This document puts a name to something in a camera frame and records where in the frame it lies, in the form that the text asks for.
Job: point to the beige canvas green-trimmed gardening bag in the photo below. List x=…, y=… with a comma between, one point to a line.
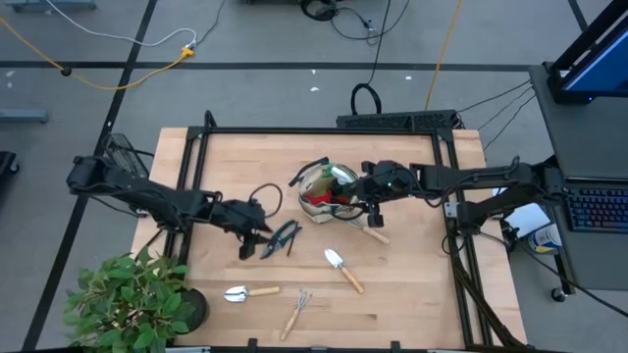
x=314, y=213

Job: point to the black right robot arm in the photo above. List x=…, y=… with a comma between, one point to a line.
x=490, y=179

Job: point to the white blue yellow container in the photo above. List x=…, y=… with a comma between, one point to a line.
x=544, y=239

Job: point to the red gardening glove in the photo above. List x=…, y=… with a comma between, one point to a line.
x=321, y=198

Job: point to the black monitor on stand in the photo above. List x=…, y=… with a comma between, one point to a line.
x=603, y=64

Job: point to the green plastic spray bottle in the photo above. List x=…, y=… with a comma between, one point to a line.
x=341, y=172

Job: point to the black keyboard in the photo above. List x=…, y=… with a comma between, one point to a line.
x=598, y=211

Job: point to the white paper sheet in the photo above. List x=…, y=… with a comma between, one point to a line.
x=532, y=218

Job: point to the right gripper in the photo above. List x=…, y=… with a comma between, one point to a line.
x=390, y=184

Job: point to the black chair base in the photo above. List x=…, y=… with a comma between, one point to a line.
x=6, y=162

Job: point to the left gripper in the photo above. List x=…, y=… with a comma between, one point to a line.
x=238, y=216

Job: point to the black table clamp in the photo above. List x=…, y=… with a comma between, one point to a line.
x=395, y=345
x=252, y=344

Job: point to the grey desk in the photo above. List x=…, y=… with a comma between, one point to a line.
x=589, y=137

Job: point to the black caster wheel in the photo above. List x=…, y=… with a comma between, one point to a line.
x=559, y=294

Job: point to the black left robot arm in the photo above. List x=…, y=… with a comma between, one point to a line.
x=147, y=196

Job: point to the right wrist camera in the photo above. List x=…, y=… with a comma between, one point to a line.
x=376, y=219

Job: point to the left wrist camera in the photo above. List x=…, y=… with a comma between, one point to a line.
x=247, y=247

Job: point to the green leafy plant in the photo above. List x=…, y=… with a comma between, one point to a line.
x=127, y=299

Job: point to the black plant pot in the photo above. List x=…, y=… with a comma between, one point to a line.
x=198, y=309

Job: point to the black metal table frame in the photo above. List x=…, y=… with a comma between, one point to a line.
x=314, y=131

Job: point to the small black round object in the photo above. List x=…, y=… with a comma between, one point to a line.
x=65, y=71

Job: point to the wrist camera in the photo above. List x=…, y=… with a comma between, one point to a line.
x=247, y=247
x=376, y=219

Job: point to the grey floor bar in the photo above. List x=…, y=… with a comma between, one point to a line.
x=24, y=115
x=49, y=4

